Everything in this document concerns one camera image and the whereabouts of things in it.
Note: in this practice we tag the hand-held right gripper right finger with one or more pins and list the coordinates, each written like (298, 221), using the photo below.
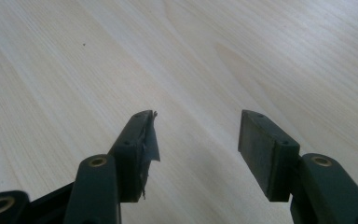
(270, 155)

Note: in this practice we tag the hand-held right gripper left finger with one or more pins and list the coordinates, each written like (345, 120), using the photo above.
(130, 155)

